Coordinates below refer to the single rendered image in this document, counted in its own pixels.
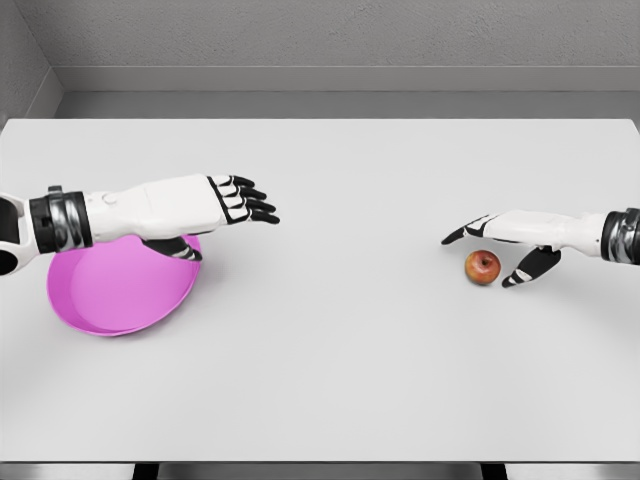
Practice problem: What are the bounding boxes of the red apple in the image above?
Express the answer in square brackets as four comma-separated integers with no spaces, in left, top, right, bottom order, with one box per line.
[464,249,502,287]

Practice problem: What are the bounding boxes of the pink plate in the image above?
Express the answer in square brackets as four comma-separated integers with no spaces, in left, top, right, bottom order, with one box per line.
[46,233,202,339]

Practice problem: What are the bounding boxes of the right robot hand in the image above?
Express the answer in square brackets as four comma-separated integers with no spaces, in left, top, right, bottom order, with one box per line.
[440,211,569,290]

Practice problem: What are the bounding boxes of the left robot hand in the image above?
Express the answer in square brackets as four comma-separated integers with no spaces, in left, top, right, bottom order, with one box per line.
[130,173,281,263]

